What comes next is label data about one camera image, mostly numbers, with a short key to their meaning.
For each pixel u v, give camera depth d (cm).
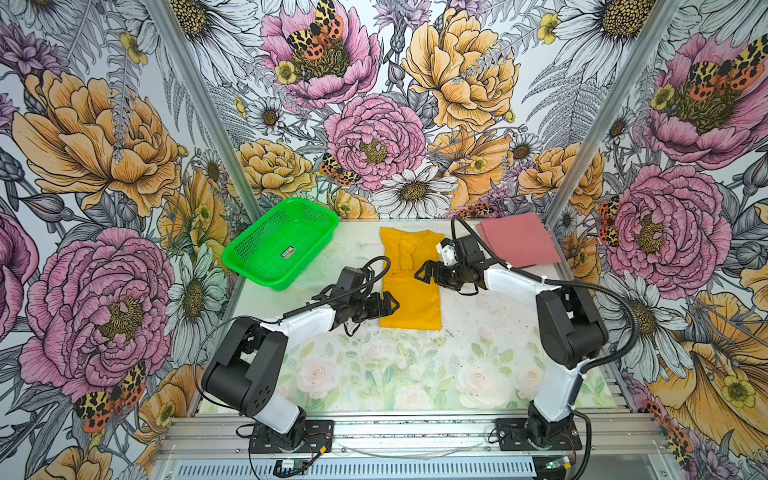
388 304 83
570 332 50
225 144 97
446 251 91
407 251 112
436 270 86
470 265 78
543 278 56
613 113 89
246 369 45
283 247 112
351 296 73
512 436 74
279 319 52
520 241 115
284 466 72
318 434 74
